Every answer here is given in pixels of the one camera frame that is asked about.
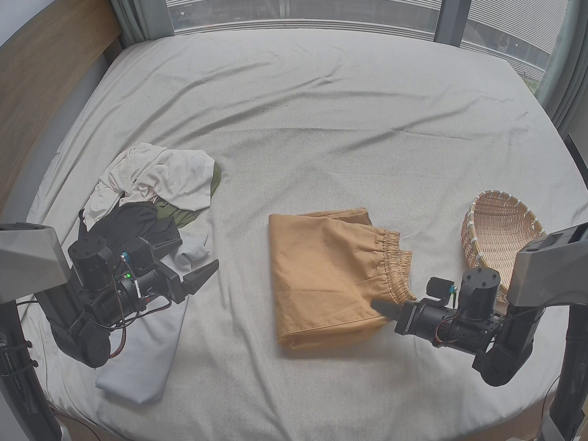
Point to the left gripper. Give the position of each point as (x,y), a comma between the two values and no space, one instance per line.
(151,285)

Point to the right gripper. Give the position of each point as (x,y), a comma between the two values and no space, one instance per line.
(422,320)

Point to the tan shorts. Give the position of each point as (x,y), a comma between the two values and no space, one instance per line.
(321,283)

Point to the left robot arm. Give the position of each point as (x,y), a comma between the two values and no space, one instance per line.
(32,255)

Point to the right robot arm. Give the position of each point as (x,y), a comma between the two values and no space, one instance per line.
(542,264)

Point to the green garment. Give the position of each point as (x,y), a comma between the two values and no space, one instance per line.
(183,216)

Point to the black garment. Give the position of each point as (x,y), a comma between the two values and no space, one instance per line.
(133,228)

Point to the pale blue garment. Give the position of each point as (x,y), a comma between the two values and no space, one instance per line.
(142,338)

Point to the white garment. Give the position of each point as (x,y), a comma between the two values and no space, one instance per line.
(160,172)

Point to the round woven basket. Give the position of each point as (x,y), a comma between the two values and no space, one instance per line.
(500,228)

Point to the bed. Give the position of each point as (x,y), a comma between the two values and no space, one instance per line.
(321,108)

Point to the grey-green curtain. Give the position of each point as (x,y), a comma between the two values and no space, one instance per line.
(565,53)
(138,2)

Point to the window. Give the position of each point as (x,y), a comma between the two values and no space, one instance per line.
(321,7)

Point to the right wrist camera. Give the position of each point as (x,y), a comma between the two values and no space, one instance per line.
(440,287)

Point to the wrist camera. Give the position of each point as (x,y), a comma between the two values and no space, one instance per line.
(137,253)
(440,287)

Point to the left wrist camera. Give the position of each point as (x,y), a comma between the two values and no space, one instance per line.
(137,253)

